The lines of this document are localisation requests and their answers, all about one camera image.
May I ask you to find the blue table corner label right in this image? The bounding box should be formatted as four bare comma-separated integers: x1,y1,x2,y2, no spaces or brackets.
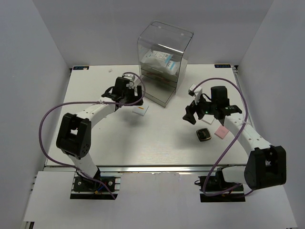
214,64,231,68

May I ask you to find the blue table corner label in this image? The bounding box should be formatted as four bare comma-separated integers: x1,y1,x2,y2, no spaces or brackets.
72,66,89,71
214,64,231,68

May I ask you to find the pink sticky pad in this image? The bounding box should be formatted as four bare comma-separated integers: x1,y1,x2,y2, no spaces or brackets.
214,125,229,139

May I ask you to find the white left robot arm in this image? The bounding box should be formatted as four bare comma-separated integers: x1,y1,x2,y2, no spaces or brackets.
56,72,145,190

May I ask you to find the aluminium front rail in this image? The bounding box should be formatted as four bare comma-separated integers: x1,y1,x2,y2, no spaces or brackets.
42,164,248,174

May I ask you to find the clear acrylic makeup organizer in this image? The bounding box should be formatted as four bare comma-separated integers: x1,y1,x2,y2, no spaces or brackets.
137,21,193,107

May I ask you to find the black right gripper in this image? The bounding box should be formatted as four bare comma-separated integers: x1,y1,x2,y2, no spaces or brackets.
183,93,217,125

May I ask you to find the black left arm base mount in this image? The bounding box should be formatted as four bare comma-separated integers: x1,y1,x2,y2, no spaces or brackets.
70,172,121,200

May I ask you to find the blue table corner label left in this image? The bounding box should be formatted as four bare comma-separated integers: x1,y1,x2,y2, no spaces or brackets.
72,66,89,71

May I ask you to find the white pad with yellow stick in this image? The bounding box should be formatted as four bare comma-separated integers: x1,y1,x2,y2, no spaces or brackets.
132,104,149,116

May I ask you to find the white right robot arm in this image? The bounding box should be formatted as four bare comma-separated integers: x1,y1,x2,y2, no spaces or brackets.
183,84,286,190

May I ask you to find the black gold compact case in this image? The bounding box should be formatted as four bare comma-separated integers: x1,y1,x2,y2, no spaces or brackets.
196,128,212,142

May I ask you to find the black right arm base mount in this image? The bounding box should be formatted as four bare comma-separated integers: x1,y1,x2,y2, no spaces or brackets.
194,172,245,203

